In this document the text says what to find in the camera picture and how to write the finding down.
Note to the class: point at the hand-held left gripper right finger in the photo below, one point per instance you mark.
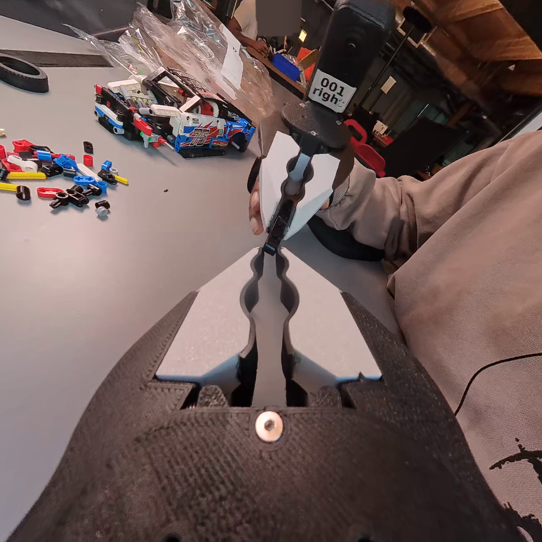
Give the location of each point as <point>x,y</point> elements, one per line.
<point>334,338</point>

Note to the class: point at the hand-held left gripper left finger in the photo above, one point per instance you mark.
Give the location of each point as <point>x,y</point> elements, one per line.
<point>203,338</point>

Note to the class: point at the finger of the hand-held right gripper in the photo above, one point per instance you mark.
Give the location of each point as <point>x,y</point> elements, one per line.
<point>273,169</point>
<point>317,186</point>

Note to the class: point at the long black lego beam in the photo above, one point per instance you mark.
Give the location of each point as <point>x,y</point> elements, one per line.
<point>277,228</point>

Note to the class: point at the partly built lego car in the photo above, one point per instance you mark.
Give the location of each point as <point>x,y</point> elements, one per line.
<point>199,135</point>

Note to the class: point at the pile of mixed lego pieces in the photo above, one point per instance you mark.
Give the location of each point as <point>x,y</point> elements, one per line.
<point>63,163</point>

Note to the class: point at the person's right hand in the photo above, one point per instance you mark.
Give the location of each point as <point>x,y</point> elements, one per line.
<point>255,211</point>

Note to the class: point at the red plastic chair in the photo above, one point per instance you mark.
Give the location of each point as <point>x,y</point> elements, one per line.
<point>372,159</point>

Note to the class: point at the black light stand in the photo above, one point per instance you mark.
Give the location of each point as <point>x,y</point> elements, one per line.
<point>417,23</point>

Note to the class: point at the small blue bin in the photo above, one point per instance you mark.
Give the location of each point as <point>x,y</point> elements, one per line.
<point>286,65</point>

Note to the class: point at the white paper bag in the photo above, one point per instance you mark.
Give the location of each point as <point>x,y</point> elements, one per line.
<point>233,59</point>

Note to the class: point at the heap of clear plastic bags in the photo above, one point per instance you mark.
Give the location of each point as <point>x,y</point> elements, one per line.
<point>139,34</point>

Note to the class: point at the black rubber tyre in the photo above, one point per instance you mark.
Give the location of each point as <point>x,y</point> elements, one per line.
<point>25,82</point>

